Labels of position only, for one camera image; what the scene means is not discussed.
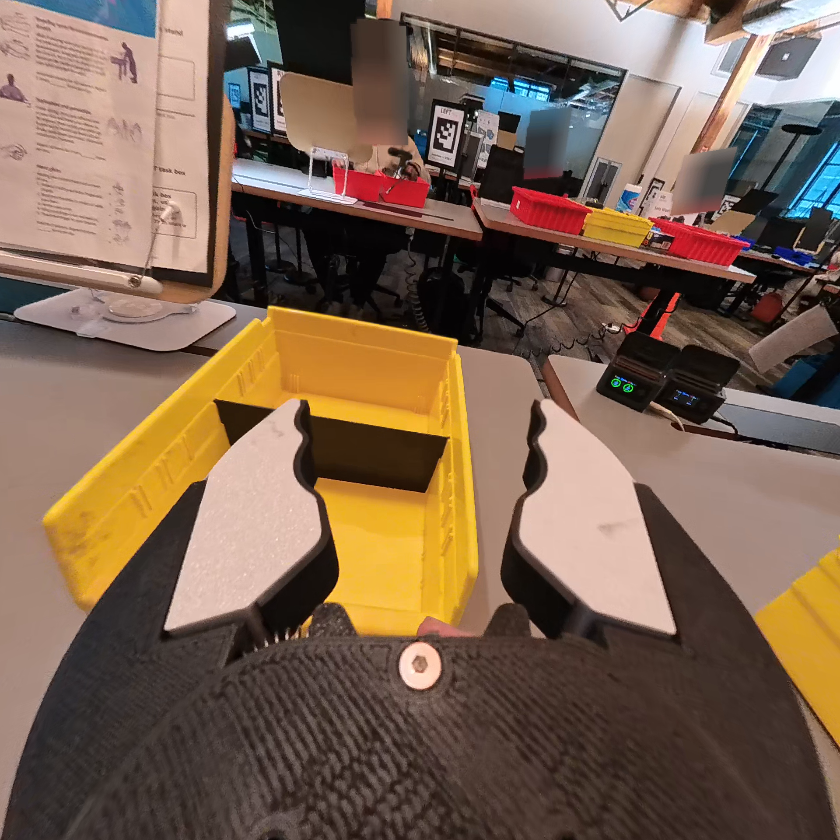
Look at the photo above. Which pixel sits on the beige document stand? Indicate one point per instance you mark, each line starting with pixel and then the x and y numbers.
pixel 321 111

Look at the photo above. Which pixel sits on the black charger blue display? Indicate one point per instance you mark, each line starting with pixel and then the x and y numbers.
pixel 705 374

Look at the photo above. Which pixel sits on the white task sheet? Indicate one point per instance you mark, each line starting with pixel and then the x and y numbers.
pixel 187 131

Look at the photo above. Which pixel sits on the yellow divided plastic bin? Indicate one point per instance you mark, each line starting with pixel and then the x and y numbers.
pixel 374 558

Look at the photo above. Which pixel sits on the red ridged bin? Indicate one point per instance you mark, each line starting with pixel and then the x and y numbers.
pixel 702 246
pixel 548 213

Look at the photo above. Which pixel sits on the grey desk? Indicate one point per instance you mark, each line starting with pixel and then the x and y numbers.
pixel 722 499
pixel 98 407

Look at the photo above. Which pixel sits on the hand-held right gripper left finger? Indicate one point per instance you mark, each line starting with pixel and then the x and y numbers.
pixel 256 512

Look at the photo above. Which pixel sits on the white wipes canister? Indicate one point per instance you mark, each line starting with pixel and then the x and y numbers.
pixel 631 197

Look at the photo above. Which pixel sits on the black wall speaker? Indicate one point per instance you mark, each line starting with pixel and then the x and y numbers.
pixel 787 58

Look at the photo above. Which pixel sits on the long work table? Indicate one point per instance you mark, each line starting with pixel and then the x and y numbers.
pixel 394 216
pixel 590 246

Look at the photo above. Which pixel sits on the small yellow bin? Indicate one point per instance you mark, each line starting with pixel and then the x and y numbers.
pixel 617 229

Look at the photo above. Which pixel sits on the black bin divider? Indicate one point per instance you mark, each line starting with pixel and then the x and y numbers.
pixel 374 453

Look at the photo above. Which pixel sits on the red plastic bin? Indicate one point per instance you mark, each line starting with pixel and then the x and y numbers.
pixel 367 187

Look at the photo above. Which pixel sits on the framed marker sign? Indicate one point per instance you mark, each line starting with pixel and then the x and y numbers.
pixel 260 98
pixel 447 134

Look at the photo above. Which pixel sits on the black charger green display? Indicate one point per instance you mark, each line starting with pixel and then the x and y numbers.
pixel 640 361

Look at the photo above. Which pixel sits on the small dark box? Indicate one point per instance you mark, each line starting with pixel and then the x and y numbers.
pixel 656 241

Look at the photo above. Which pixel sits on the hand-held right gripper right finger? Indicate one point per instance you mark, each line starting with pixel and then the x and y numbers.
pixel 584 518

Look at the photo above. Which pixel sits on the wooden document stand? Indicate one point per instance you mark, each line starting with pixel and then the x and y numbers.
pixel 177 321

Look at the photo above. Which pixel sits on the person's right hand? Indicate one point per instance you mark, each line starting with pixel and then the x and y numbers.
pixel 446 628

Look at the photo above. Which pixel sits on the black floor lamp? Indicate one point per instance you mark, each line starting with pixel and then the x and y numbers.
pixel 800 128

